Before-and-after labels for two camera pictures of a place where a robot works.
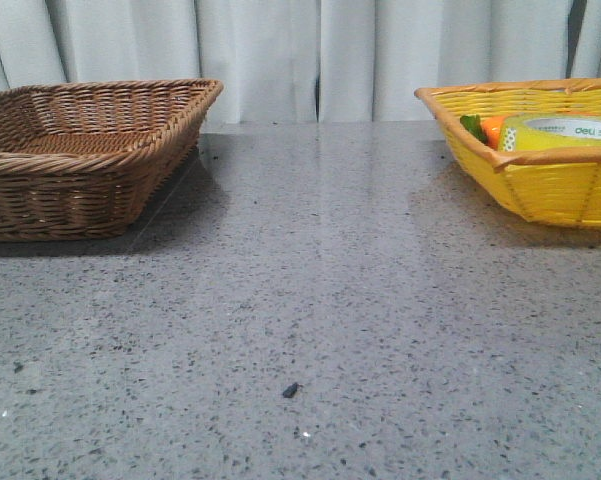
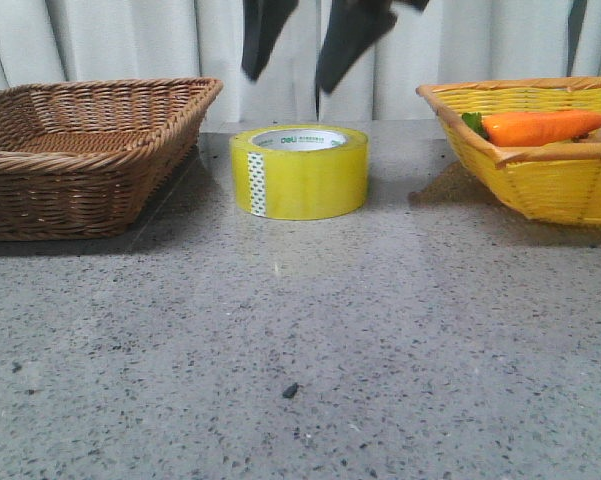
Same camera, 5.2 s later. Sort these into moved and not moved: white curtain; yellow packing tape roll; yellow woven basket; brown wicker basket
Moved: yellow packing tape roll
Not moved: yellow woven basket; white curtain; brown wicker basket
